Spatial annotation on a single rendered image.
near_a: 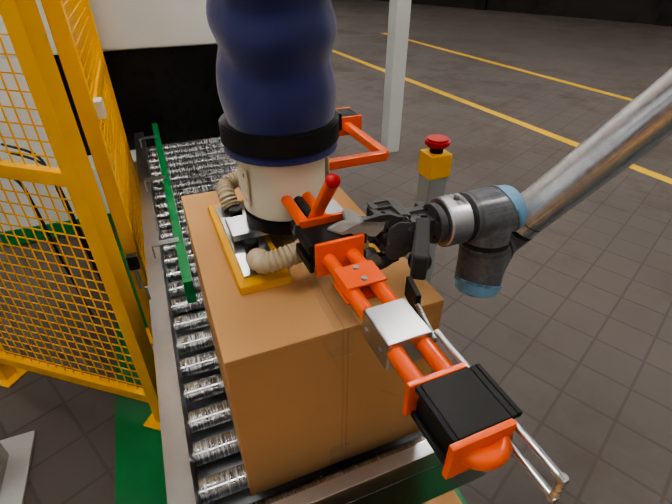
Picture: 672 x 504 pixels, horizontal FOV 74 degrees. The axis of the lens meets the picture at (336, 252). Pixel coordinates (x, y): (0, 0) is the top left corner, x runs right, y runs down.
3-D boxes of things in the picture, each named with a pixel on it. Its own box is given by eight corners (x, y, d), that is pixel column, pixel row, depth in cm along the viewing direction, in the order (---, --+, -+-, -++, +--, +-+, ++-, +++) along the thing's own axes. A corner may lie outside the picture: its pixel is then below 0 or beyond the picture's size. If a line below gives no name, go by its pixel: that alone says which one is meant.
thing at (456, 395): (401, 411, 49) (405, 382, 46) (457, 390, 51) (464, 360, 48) (445, 481, 43) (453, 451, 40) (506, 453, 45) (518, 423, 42)
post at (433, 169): (393, 380, 183) (419, 149, 127) (408, 375, 185) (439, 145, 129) (401, 392, 178) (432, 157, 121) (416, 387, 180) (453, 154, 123)
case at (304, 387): (206, 312, 136) (180, 195, 113) (327, 281, 149) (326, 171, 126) (251, 497, 90) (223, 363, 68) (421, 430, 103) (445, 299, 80)
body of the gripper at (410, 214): (361, 239, 80) (418, 226, 84) (382, 265, 74) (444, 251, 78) (363, 202, 76) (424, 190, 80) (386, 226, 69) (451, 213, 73)
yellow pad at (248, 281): (208, 212, 107) (204, 193, 104) (249, 204, 110) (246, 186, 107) (240, 297, 81) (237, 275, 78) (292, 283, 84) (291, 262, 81)
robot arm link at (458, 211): (468, 252, 79) (479, 204, 73) (445, 257, 77) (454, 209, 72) (440, 227, 86) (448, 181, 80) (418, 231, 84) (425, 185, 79)
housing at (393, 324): (358, 334, 59) (359, 309, 57) (403, 320, 61) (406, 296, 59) (383, 373, 54) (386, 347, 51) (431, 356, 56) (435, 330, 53)
